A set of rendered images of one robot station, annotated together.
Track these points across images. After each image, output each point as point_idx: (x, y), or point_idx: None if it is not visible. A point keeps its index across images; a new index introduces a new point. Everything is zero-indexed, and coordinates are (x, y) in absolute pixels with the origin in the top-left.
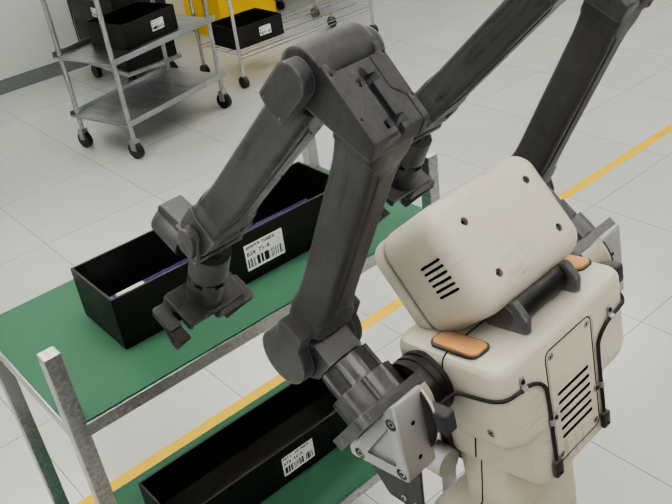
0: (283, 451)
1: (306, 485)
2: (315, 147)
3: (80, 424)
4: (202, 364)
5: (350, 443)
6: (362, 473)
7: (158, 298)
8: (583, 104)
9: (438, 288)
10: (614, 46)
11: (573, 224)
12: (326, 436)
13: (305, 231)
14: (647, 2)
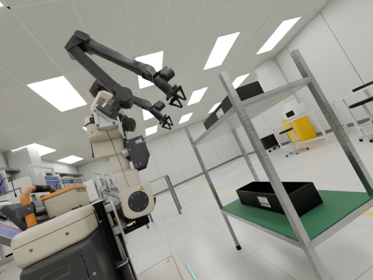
0: (256, 193)
1: (261, 213)
2: (302, 67)
3: (191, 143)
4: (198, 140)
5: (283, 216)
6: (263, 223)
7: (208, 124)
8: (91, 74)
9: None
10: (77, 61)
11: (91, 105)
12: (273, 203)
13: (227, 109)
14: (66, 50)
